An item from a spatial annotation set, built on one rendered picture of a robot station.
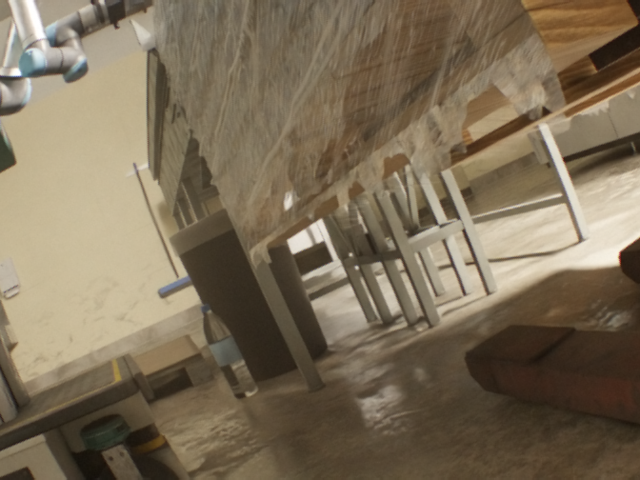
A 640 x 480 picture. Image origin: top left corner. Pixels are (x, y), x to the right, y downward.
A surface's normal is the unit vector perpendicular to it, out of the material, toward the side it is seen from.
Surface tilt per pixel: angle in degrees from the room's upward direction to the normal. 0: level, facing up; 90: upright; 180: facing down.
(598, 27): 88
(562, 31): 88
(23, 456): 90
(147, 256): 90
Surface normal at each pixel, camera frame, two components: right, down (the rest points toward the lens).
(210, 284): -0.46, 0.29
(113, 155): 0.22, -0.06
